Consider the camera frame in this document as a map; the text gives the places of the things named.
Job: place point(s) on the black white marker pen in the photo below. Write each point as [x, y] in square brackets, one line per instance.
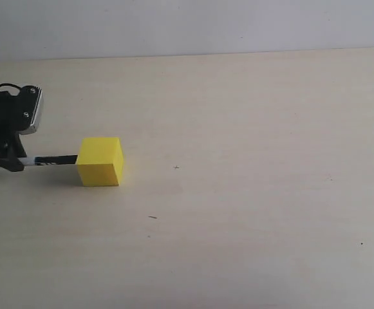
[48, 160]

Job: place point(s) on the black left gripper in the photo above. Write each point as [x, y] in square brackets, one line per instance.
[11, 148]

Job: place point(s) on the yellow cube block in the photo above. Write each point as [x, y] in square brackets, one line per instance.
[100, 161]

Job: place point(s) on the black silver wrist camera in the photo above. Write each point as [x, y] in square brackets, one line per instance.
[31, 103]

